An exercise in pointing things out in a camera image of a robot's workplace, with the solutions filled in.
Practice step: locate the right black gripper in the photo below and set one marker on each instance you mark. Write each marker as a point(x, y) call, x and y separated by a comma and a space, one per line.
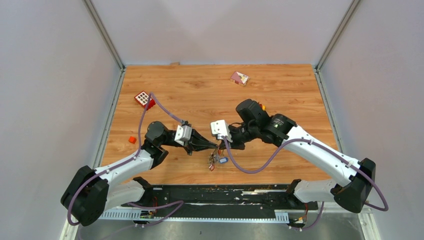
point(234, 145)

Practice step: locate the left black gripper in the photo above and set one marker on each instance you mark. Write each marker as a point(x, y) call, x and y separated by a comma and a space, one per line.
point(198, 143)

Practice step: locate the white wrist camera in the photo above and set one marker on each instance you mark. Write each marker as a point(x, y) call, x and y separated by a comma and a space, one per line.
point(220, 130)
point(183, 134)

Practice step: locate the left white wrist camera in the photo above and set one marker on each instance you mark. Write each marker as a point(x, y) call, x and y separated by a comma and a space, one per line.
point(183, 134)

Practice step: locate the large perforated metal keyring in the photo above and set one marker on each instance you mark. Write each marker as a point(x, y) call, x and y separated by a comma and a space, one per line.
point(215, 156)

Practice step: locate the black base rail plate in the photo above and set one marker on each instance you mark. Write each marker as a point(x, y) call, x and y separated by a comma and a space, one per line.
point(223, 201)

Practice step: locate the pink patterned wooden block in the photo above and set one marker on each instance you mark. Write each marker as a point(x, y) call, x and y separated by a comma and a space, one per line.
point(239, 78)

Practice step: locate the white slotted cable duct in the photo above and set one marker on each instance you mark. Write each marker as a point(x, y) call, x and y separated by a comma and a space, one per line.
point(132, 214)

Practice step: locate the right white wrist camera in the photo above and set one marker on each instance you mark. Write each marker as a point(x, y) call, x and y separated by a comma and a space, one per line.
point(220, 130)

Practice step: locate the toy brick car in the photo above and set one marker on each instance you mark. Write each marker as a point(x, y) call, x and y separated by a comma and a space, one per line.
point(262, 106)

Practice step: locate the blue key tag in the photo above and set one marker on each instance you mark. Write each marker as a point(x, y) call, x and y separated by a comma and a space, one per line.
point(223, 160)

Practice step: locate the red window toy brick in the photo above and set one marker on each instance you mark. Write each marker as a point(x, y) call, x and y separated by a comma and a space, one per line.
point(142, 98)

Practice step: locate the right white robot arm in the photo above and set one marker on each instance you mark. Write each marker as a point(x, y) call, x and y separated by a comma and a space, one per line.
point(351, 179)

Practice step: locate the small orange cube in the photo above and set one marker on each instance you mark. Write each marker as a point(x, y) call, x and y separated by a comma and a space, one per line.
point(132, 140)

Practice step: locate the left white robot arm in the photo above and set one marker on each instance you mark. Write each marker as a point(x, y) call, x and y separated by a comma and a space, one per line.
point(95, 190)

